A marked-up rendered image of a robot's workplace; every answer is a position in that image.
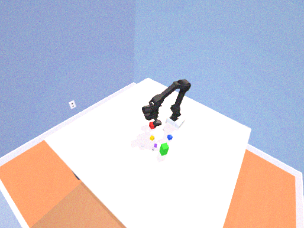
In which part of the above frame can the red block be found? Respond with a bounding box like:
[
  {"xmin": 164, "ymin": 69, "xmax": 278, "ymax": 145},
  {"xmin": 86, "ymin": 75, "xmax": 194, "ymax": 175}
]
[{"xmin": 149, "ymin": 122, "xmax": 155, "ymax": 129}]

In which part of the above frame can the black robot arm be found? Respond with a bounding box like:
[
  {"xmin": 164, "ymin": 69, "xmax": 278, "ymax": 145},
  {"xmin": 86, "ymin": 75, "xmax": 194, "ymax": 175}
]
[{"xmin": 142, "ymin": 79, "xmax": 191, "ymax": 122}]

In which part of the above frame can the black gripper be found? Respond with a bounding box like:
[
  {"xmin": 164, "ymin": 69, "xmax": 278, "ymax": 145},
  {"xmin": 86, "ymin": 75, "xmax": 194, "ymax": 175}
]
[{"xmin": 151, "ymin": 112, "xmax": 162, "ymax": 127}]

